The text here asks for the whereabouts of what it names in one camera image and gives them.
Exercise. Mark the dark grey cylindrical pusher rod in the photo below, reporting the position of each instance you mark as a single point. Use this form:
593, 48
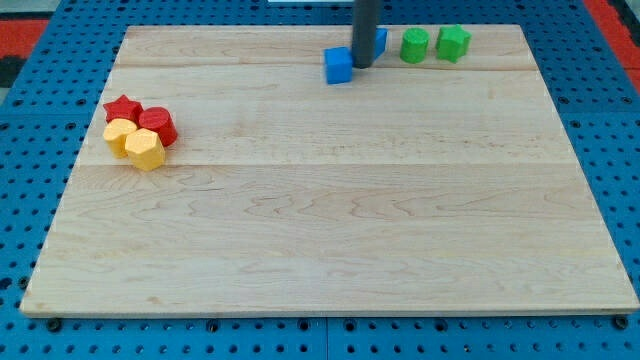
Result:
365, 17

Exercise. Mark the blue cube block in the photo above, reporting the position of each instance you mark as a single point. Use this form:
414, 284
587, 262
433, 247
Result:
338, 65

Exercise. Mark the light wooden board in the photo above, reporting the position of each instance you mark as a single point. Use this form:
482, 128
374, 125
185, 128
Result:
433, 189

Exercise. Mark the blue block behind pusher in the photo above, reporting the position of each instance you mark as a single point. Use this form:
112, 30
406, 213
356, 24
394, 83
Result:
380, 42

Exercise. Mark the green cylinder block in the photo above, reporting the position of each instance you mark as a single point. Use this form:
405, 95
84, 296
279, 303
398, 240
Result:
414, 45

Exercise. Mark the green star block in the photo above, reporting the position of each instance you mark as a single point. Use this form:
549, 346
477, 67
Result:
452, 43

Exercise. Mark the red cylinder block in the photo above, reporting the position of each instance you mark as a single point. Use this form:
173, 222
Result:
159, 120

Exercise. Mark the yellow hexagon block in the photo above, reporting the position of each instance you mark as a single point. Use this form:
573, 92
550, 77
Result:
145, 149

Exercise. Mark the red star block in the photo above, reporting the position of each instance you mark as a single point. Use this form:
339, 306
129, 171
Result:
123, 108

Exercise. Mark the yellow rounded block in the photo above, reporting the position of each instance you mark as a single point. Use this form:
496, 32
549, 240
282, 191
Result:
115, 134

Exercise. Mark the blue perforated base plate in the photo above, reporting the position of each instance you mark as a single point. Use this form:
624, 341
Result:
49, 107

